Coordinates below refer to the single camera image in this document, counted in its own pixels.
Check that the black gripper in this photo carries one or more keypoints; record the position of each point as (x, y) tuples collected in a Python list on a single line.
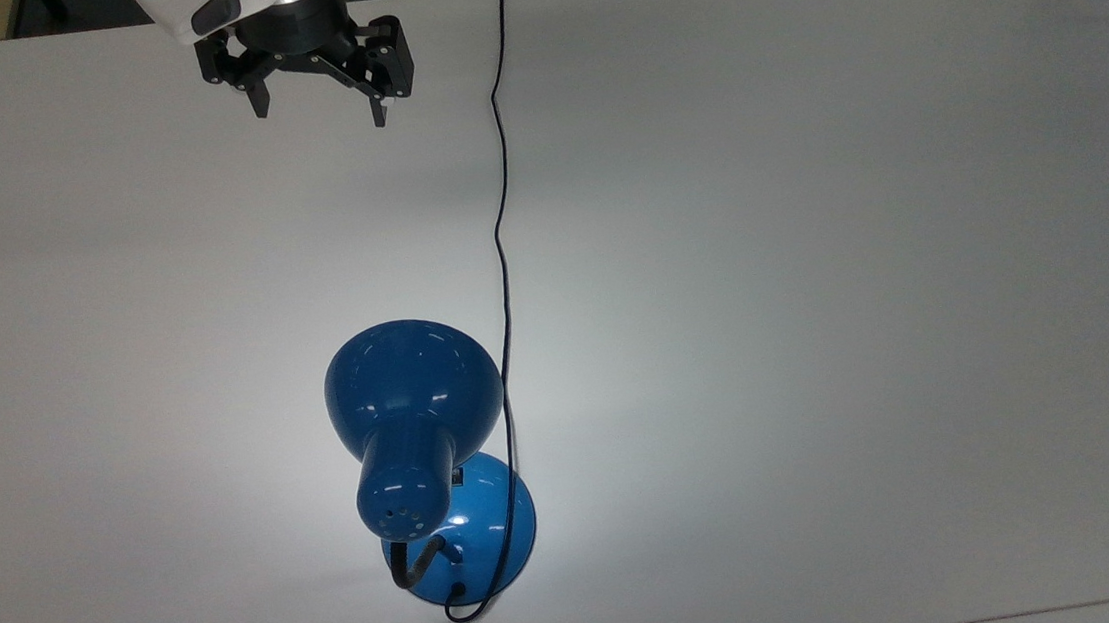
[(299, 31)]

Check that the blue desk lamp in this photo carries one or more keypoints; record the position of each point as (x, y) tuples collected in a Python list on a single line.
[(423, 450)]

